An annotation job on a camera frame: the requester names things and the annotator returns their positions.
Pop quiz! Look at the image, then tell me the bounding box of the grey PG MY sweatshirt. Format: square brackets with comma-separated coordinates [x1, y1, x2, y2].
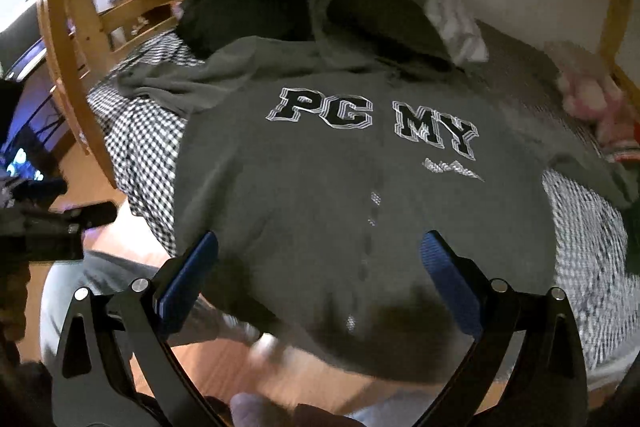
[117, 33, 633, 384]

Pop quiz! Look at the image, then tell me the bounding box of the black clothes pile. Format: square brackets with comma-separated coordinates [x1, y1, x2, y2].
[177, 0, 454, 76]

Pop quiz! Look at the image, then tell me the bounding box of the black computer monitor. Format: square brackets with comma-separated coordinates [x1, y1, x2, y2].
[0, 36, 61, 188]

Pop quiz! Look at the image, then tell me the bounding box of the black white checkered bedsheet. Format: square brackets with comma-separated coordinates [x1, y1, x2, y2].
[86, 31, 636, 373]

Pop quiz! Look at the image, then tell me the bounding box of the red white striped item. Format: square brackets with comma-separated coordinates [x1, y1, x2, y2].
[605, 146, 640, 164]

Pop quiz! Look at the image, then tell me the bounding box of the pink plush toy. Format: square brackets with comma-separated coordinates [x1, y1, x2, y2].
[544, 41, 639, 147]

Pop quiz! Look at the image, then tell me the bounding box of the grey white folded cloth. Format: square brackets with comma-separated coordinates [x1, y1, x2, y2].
[424, 0, 489, 66]

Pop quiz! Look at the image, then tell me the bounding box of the wooden bunk bed frame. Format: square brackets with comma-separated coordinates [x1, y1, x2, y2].
[37, 0, 639, 182]

